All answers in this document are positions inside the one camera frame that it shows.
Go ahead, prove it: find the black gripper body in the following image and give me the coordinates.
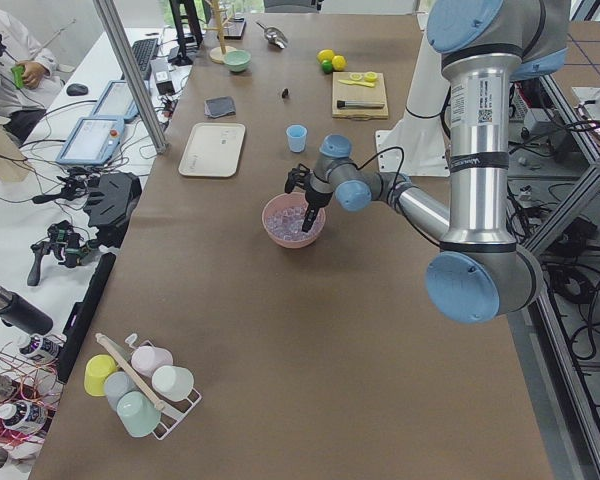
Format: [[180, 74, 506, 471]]
[[284, 163, 329, 220]]

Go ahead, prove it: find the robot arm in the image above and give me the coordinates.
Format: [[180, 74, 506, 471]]
[[285, 1, 570, 323]]

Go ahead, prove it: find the pile of clear ice cubes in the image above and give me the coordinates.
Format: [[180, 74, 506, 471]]
[[264, 206, 324, 243]]

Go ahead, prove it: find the light blue plastic cup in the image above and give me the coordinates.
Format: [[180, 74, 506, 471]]
[[286, 124, 308, 153]]

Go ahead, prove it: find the steel ice scoop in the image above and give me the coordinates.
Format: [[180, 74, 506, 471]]
[[256, 21, 288, 50]]

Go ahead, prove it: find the wooden cup tree stand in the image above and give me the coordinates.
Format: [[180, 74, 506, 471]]
[[205, 0, 236, 64]]

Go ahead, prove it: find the white cup on rack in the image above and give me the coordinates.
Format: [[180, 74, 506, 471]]
[[151, 365, 195, 402]]

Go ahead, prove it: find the pink cup on rack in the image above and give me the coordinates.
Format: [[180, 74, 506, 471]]
[[131, 345, 173, 378]]

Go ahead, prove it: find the grey cup on rack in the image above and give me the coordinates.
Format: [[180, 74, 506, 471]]
[[104, 371, 137, 411]]

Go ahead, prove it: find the yellow cup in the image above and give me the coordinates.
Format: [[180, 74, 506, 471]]
[[83, 354, 118, 397]]

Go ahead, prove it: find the mint cup on rack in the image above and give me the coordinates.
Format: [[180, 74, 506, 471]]
[[116, 391, 161, 438]]

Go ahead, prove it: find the pink bowl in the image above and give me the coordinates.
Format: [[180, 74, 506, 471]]
[[261, 192, 326, 249]]

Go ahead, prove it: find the steel muddler black tip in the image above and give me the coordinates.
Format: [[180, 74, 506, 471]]
[[336, 100, 385, 109]]

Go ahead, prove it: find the wooden cutting board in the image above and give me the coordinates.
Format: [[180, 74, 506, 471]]
[[332, 72, 389, 120]]

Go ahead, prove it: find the cream rabbit tray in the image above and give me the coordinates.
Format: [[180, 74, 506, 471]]
[[178, 122, 246, 178]]

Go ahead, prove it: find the yellow plastic knife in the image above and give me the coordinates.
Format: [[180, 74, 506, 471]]
[[337, 79, 376, 88]]

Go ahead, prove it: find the lemon half upper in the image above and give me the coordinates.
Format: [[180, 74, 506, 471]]
[[364, 71, 378, 83]]

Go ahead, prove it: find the green lime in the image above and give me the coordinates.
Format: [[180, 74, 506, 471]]
[[321, 60, 334, 75]]

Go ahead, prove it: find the yellow lemon near board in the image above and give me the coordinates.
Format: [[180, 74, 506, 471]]
[[331, 55, 347, 72]]

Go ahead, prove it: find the grey folded cloth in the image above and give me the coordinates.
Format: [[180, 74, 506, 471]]
[[204, 96, 236, 119]]

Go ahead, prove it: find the yellow lemon outer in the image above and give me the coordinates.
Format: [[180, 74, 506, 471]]
[[316, 49, 335, 63]]

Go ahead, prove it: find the mint green bowl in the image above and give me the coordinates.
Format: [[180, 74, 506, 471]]
[[224, 49, 251, 73]]

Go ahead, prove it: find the teach pendant far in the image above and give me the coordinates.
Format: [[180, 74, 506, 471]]
[[91, 80, 139, 123]]

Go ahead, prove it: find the teach pendant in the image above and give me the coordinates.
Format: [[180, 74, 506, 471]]
[[56, 115, 125, 166], [91, 80, 139, 123]]

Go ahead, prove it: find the black keyboard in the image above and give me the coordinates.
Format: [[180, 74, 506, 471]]
[[131, 38, 159, 80]]

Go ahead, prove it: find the teach pendant near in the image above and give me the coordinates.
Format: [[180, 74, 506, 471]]
[[56, 115, 125, 166]]

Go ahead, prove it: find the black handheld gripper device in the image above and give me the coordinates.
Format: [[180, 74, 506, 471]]
[[27, 220, 100, 286]]

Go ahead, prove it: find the black bar on table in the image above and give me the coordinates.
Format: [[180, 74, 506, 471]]
[[56, 253, 117, 384]]

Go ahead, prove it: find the black computer mouse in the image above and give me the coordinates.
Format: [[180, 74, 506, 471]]
[[66, 83, 89, 96]]

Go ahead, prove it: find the black thermos bottle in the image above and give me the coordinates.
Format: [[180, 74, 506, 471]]
[[0, 285, 53, 335]]

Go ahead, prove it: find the seated person white shirt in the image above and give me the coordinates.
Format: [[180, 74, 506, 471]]
[[0, 9, 64, 142]]

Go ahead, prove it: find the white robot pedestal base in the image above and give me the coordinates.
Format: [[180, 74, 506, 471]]
[[376, 34, 449, 177]]

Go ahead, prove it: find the white wire cup rack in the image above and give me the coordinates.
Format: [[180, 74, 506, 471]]
[[95, 333, 202, 440]]

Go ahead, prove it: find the aluminium frame post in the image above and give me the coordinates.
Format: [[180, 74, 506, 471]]
[[93, 0, 168, 154]]

